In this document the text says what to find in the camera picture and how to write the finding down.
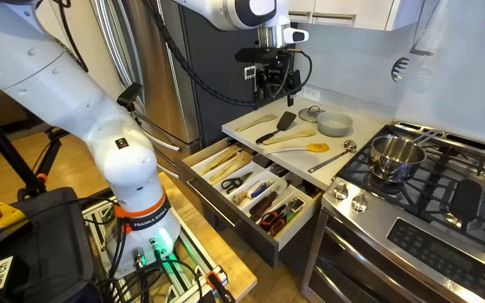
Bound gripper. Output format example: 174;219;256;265
254;62;302;107

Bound grey bowl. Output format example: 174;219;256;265
317;111;354;138

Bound black scissors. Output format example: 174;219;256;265
221;171;254;194

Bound drawer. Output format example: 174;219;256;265
175;137;324;268

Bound black spatula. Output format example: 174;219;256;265
255;111;297;145

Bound slotted wooden spatula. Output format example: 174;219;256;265
235;114;278;133

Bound glass lid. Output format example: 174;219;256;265
298;105;326;124

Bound plain wooden spatula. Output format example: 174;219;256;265
262;128;317;146

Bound stainless steel refrigerator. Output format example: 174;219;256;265
90;0;298;181

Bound yellow spatula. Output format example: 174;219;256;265
263;143;330;155

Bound heap of black utensils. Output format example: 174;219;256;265
253;153;290;178

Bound heap of wooden utensils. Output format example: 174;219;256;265
200;145;254;186

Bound metal ladle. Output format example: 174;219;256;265
308;139;358;174

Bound white and blue tool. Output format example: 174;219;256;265
247;180;275;199

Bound black pasta server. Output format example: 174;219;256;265
391;56;410;83

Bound stainless steel pot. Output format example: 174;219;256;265
368;130;442;184

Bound burner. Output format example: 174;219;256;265
368;172;405;195

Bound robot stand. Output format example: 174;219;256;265
80;172;258;303

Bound stove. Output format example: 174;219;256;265
301;121;485;303

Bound orange clamp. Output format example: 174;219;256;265
205;271;237;303

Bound black bag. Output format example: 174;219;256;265
0;187;102;303

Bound wall socket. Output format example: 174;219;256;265
302;86;321;103

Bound white wall cabinets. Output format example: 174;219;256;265
288;0;425;32

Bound brown handled knives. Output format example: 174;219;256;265
249;191;279;222

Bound green handled tool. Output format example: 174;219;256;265
284;197;306;224

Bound orange handled shears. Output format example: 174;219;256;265
259;204;288;237

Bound drawer handle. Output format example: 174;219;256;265
186;180;237;228

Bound oven door handle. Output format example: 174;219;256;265
324;225;451;303

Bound black cable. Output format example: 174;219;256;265
99;255;204;303

